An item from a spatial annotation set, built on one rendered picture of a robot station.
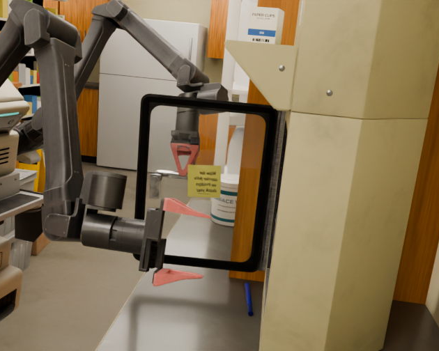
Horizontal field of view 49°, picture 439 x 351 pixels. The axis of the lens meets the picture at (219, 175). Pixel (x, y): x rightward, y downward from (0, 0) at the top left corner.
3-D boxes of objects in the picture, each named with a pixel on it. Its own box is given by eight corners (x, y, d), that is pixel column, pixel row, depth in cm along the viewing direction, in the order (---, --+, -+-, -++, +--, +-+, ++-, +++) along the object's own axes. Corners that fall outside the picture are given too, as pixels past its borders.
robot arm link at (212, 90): (198, 81, 127) (179, 65, 120) (236, 74, 121) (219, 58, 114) (192, 124, 124) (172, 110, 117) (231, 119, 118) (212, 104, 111)
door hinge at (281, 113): (265, 270, 117) (286, 107, 108) (265, 274, 115) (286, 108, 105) (258, 269, 117) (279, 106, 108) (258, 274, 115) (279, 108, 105)
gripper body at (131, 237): (158, 209, 77) (113, 203, 78) (149, 273, 77) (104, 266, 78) (166, 208, 84) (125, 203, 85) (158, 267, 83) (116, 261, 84)
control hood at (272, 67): (287, 97, 107) (293, 50, 105) (290, 112, 76) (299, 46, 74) (235, 91, 108) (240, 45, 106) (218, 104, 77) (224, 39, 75)
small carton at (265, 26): (280, 47, 87) (284, 11, 85) (274, 45, 82) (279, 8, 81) (253, 44, 88) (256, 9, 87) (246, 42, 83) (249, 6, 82)
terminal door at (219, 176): (258, 273, 116) (279, 106, 107) (132, 260, 117) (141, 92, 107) (258, 271, 117) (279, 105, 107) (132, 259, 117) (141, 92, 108)
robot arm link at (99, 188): (78, 235, 90) (42, 232, 82) (88, 173, 91) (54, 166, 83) (129, 244, 84) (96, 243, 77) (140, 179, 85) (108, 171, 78)
